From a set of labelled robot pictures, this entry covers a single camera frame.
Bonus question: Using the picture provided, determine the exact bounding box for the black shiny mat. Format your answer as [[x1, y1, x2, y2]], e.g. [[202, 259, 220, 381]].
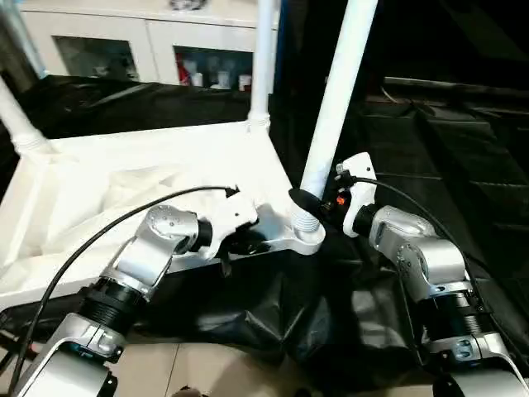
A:
[[0, 74, 529, 394]]

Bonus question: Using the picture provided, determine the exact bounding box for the long black bar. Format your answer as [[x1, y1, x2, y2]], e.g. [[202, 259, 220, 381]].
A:
[[384, 77, 529, 98]]

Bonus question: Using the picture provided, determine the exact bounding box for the white plastic table leg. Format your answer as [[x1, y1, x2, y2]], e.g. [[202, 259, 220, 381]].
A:
[[246, 0, 279, 134], [288, 0, 379, 239], [0, 76, 53, 157]]

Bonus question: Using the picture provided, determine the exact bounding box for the black left wrist camera cable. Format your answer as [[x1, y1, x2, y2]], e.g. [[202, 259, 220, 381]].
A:
[[7, 184, 241, 392]]

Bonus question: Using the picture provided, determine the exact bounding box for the red white box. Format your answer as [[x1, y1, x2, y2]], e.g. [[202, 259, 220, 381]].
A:
[[174, 51, 187, 85]]

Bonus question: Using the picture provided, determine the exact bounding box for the white display cabinet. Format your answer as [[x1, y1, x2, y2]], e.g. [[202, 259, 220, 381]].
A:
[[20, 7, 279, 90]]

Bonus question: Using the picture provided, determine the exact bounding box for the black metal table frame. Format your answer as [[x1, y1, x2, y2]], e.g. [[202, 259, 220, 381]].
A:
[[0, 322, 46, 373]]

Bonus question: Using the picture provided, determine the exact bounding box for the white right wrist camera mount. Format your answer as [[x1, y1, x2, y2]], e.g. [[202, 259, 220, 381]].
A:
[[336, 151, 378, 239]]

